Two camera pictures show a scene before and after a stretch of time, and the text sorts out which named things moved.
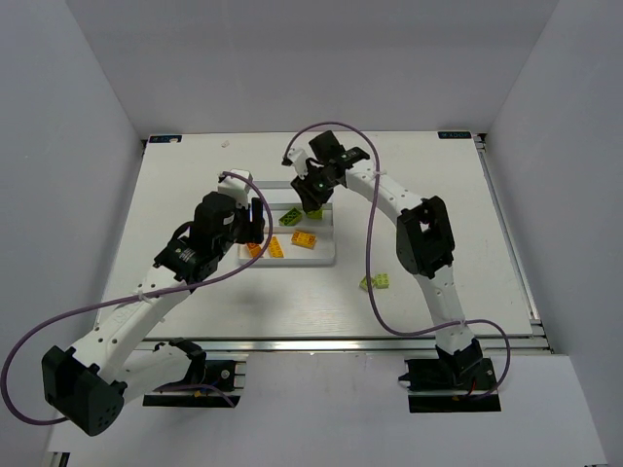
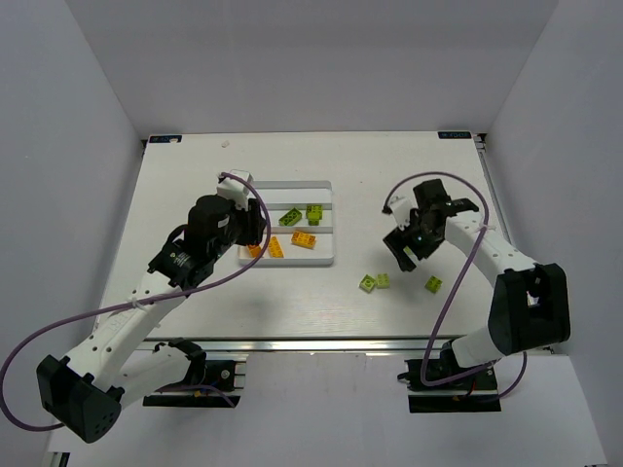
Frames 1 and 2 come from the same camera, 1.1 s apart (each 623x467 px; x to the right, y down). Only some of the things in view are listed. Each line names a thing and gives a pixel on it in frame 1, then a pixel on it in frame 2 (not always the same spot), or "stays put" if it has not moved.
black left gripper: (256, 220) stays put
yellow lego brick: (275, 250) stays put
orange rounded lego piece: (254, 249) stays put
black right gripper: (311, 193) to (409, 241)
